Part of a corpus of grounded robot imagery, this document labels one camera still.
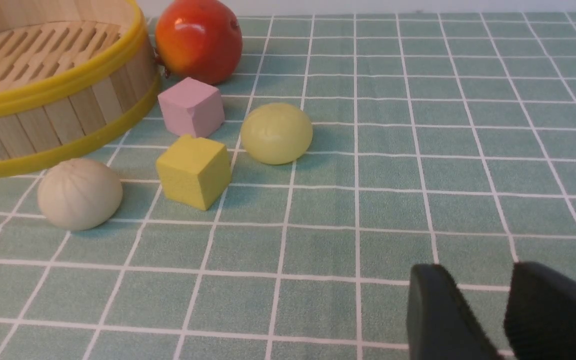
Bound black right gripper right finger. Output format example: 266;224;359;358
503;261;576;360

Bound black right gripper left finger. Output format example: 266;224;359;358
406;263;503;360

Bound pale yellow bun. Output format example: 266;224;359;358
240;102;314;166

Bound white pleated bun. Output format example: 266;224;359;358
37;158;124;232

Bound bamboo steamer tray yellow rim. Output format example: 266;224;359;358
0;0;162;178

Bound green checkered tablecloth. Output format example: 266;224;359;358
0;13;576;360

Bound yellow foam cube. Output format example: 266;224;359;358
155;134;233;211

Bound pink foam cube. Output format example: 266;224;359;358
158;78;226;138

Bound red orange pomegranate fruit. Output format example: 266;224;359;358
154;0;243;85

